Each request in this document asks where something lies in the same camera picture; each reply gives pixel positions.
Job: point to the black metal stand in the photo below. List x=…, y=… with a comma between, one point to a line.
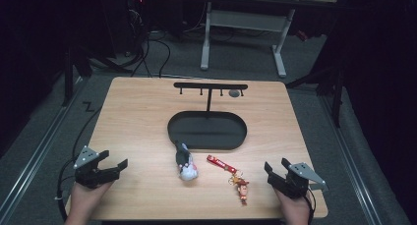
x=69, y=74
x=336, y=97

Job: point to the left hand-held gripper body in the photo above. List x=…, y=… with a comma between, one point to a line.
x=89, y=176

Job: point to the black computer tower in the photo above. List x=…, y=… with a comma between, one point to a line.
x=136, y=22

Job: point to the metal floor rail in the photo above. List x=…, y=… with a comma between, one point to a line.
x=352, y=159
x=36, y=156

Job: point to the black key rack with tray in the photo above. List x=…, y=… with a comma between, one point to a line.
x=207, y=130

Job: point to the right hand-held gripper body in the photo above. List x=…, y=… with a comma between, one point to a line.
x=300, y=179

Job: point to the person's right hand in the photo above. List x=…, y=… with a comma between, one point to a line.
x=295, y=210

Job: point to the white frame desk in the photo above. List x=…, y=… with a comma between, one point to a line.
x=246, y=20

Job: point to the person's left hand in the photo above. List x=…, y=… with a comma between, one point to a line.
x=83, y=202

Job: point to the grey round table grommet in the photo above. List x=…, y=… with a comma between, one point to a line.
x=234, y=93

